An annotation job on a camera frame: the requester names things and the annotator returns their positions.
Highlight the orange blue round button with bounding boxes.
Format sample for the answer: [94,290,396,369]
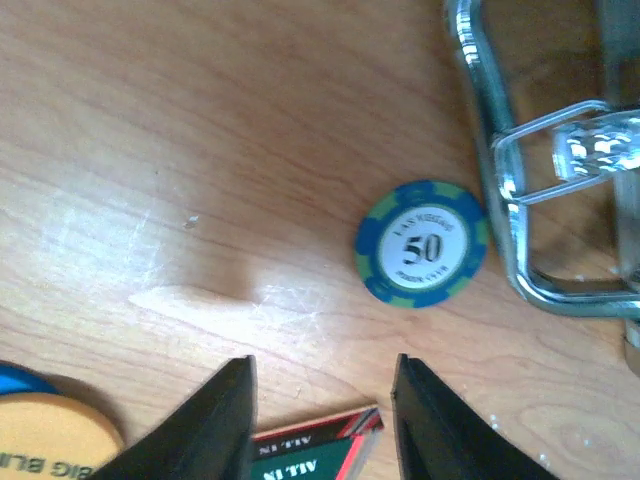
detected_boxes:
[1,364,124,479]

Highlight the single blue green chip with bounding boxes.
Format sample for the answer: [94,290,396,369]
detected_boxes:
[354,180,489,309]

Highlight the aluminium poker case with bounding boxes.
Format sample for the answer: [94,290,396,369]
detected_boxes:
[444,1,639,371]

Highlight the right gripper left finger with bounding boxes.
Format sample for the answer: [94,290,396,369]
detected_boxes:
[91,355,255,479]

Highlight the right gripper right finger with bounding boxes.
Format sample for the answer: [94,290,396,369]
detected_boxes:
[392,354,555,480]

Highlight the red black triangular button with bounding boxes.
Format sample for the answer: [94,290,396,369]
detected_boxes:
[250,404,384,480]

